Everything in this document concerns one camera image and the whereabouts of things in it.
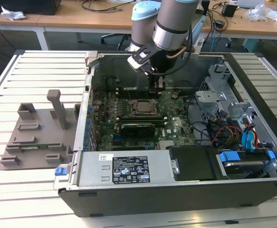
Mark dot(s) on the silver-topped CPU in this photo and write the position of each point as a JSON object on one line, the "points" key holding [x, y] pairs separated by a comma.
{"points": [[145, 107]]}

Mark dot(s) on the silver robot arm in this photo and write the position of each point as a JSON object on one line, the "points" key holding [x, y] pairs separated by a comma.
{"points": [[169, 31]]}

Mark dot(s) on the CPU socket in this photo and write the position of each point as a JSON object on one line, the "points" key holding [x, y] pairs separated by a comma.
{"points": [[131, 109]]}

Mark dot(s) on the round silver coin battery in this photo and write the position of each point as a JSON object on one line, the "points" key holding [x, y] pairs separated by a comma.
{"points": [[174, 96]]}

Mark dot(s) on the pale blue teach pendant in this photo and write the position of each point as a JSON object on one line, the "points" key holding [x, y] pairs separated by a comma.
{"points": [[197, 28]]}

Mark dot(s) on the thin metal locking lever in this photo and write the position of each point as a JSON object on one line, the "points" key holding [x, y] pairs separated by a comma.
{"points": [[129, 96]]}

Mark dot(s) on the silver metal disk bay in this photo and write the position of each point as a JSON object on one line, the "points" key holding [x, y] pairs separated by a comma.
{"points": [[208, 97]]}

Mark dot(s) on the black power adapter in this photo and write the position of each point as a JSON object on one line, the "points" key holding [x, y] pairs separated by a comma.
{"points": [[220, 24]]}

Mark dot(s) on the grey case corner latch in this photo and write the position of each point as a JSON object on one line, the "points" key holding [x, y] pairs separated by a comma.
{"points": [[90, 58]]}

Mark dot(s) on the black graphics card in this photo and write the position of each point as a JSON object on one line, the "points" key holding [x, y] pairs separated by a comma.
{"points": [[138, 130]]}

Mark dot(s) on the green motherboard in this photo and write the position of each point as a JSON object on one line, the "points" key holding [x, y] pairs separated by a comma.
{"points": [[181, 137]]}

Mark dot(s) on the silver finned chipset heatsink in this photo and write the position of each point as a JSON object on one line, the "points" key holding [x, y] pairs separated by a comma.
{"points": [[166, 144]]}

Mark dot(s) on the small black box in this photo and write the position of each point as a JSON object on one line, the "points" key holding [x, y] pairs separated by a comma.
{"points": [[229, 10]]}

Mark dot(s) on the blue expansion slot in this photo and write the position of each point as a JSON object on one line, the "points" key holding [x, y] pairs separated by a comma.
{"points": [[117, 137]]}

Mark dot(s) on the teal storage box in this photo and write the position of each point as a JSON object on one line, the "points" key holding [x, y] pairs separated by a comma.
{"points": [[252, 45]]}

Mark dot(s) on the wooden desk white legs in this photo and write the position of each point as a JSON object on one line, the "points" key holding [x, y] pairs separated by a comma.
{"points": [[247, 28], [57, 21]]}

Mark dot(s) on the black plastic bay cover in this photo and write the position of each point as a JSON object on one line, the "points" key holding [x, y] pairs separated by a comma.
{"points": [[190, 164]]}

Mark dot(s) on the clear plastic bag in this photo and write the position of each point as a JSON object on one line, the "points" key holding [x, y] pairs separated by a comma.
{"points": [[257, 13]]}

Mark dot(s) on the silver power supply unit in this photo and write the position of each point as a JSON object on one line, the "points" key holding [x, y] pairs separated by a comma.
{"points": [[88, 171]]}

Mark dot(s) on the hard disk blue carrier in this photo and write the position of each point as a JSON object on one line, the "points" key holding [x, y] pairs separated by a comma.
{"points": [[244, 167]]}

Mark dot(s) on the black and silver PC case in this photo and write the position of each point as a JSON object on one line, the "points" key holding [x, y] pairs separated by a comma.
{"points": [[152, 202]]}

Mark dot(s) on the green RAM stick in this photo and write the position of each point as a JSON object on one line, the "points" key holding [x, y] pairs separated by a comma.
{"points": [[43, 146]]}

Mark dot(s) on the blue case latch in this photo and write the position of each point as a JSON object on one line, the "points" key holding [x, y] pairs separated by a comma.
{"points": [[59, 171]]}

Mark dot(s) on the grey parts rack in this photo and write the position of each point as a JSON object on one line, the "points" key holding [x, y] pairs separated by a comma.
{"points": [[33, 140]]}

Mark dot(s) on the large black equipment box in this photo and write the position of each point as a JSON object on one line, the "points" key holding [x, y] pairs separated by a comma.
{"points": [[21, 6]]}

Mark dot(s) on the crumpled white paper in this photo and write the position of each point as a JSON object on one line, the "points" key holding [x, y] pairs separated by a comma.
{"points": [[12, 14]]}

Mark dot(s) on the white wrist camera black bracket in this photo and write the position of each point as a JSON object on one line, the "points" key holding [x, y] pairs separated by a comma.
{"points": [[137, 61]]}

